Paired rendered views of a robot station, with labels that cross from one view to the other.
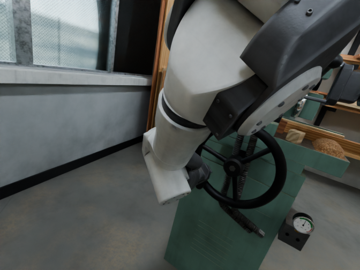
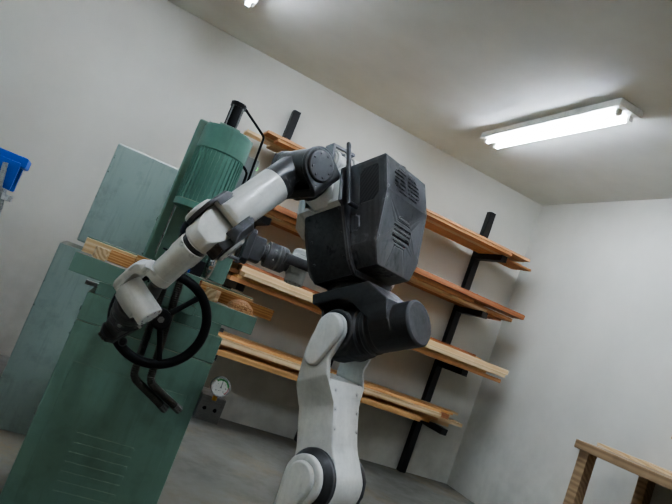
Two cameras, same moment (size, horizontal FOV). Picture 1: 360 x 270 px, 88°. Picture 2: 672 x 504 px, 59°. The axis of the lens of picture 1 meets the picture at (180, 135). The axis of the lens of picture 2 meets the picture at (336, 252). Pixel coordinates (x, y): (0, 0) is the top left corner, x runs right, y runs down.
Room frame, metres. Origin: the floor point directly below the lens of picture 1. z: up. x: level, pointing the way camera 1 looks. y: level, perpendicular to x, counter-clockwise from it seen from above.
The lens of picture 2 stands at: (-1.01, 0.71, 0.98)
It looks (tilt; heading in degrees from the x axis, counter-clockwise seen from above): 6 degrees up; 317
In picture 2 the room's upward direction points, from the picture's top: 21 degrees clockwise
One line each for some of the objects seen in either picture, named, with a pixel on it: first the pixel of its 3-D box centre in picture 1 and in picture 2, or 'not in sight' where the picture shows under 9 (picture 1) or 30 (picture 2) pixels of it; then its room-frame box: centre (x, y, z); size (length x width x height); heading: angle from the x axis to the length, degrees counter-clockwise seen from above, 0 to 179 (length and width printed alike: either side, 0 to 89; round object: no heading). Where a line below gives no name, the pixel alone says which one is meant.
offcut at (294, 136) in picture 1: (295, 136); (212, 294); (0.66, -0.40, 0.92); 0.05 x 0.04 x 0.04; 131
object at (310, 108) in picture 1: (306, 105); (217, 265); (0.94, -0.56, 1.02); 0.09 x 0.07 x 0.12; 64
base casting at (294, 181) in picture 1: (253, 145); (150, 318); (0.96, -0.39, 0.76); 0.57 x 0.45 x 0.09; 154
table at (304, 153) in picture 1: (254, 134); (166, 293); (0.75, -0.30, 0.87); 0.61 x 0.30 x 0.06; 64
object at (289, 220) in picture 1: (293, 227); (208, 404); (0.60, -0.51, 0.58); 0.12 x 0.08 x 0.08; 154
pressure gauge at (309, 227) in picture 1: (301, 224); (218, 388); (0.54, -0.48, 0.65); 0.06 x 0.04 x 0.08; 64
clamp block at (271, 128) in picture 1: (254, 127); (173, 282); (0.67, -0.26, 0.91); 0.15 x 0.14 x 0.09; 64
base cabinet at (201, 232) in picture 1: (230, 204); (106, 425); (0.95, -0.39, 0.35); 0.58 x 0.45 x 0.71; 154
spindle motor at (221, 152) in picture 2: not in sight; (213, 173); (0.85, -0.34, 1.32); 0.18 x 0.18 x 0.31
